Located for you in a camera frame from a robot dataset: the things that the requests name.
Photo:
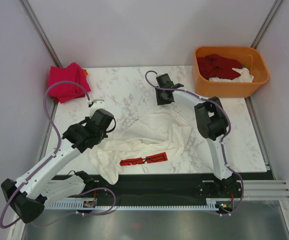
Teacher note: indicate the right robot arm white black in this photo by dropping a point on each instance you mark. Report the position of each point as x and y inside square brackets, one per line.
[211, 120]

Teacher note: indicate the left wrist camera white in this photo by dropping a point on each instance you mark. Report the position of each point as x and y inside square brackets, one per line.
[98, 104]

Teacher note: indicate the dark red t-shirt in bin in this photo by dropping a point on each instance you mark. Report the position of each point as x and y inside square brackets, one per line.
[214, 65]

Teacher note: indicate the orange plastic bin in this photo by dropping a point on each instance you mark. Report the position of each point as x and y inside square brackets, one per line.
[253, 74]

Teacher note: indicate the white t-shirt red print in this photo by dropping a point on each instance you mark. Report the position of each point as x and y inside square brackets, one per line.
[160, 130]

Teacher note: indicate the white slotted cable duct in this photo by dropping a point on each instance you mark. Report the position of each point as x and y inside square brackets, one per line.
[78, 204]

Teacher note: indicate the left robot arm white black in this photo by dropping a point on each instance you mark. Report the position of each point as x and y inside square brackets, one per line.
[30, 193]

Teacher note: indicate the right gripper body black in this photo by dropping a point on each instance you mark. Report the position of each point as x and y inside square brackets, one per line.
[160, 97]

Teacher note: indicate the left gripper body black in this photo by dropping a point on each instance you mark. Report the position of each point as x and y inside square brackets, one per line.
[101, 137]

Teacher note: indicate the orange cloth under pink shirt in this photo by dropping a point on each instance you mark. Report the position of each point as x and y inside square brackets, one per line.
[85, 73]

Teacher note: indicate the aluminium rail frame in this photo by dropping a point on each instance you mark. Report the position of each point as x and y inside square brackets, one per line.
[249, 190]

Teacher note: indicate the folded pink t-shirt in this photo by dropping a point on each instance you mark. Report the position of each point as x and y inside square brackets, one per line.
[66, 90]

